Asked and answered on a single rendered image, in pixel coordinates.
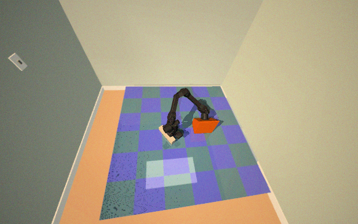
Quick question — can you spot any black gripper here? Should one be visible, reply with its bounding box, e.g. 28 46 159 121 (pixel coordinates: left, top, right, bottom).
173 127 183 139

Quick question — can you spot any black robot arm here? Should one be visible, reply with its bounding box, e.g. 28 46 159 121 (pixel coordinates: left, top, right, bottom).
162 88 210 137

